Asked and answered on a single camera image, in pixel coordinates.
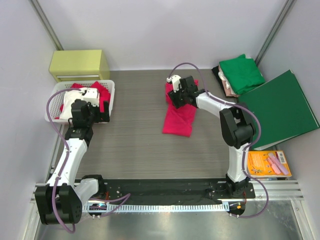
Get aluminium frame rail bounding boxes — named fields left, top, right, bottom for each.
left=29, top=180, right=305, bottom=204

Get yellow-green box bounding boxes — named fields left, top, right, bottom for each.
left=49, top=49, right=110, bottom=82

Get right corner aluminium post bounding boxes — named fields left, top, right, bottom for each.
left=254, top=0, right=297, bottom=66

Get pink highlighter pens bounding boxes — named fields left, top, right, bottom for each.
left=268, top=153, right=290, bottom=176

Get slotted cable duct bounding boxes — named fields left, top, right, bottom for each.
left=82, top=202, right=230, bottom=214

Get green t-shirt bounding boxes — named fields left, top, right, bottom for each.
left=219, top=54, right=266, bottom=95

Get white plastic laundry basket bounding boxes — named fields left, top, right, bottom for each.
left=49, top=79, right=115, bottom=124

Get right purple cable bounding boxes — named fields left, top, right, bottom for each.
left=168, top=62, right=270, bottom=219

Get red t-shirt in basket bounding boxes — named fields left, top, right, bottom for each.
left=60, top=81, right=111, bottom=112

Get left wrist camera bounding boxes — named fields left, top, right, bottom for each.
left=80, top=87, right=100, bottom=107

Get left corner aluminium post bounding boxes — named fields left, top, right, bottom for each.
left=28, top=0, right=64, bottom=51

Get purple cable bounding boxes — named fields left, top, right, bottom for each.
left=46, top=87, right=132, bottom=235
left=168, top=62, right=270, bottom=219

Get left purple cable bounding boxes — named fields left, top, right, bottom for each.
left=46, top=87, right=132, bottom=235

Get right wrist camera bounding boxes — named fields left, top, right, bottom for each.
left=166, top=74, right=181, bottom=93

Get green binder folder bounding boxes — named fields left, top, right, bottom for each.
left=238, top=70, right=320, bottom=151

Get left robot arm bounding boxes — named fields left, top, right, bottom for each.
left=34, top=99, right=107, bottom=225

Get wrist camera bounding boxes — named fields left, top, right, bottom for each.
left=80, top=87, right=100, bottom=107
left=166, top=74, right=181, bottom=93

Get pink red t-shirt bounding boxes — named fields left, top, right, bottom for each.
left=162, top=83, right=197, bottom=137

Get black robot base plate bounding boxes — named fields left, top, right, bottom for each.
left=93, top=178, right=256, bottom=206

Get black shirt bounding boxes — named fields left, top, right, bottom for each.
left=211, top=65, right=221, bottom=81

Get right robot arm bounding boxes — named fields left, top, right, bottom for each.
left=166, top=74, right=256, bottom=197

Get corner aluminium post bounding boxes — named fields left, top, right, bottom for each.
left=254, top=0, right=297, bottom=66
left=28, top=0, right=64, bottom=51

